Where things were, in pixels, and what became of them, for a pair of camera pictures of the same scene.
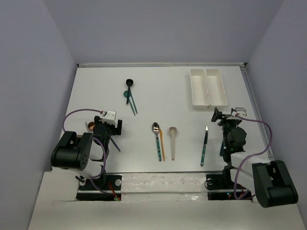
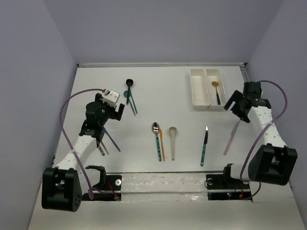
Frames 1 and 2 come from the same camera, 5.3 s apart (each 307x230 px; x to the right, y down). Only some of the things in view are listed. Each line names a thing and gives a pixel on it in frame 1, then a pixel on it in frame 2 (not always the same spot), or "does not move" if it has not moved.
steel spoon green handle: x=156 y=128 does not move
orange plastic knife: x=160 y=132 does not move
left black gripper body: x=110 y=129 to x=107 y=110
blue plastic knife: x=115 y=143 does not move
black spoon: x=129 y=83 does not move
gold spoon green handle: x=221 y=152 to x=216 y=83
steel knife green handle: x=205 y=144 does not move
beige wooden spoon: x=172 y=131 does not move
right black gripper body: x=226 y=123 to x=237 y=97
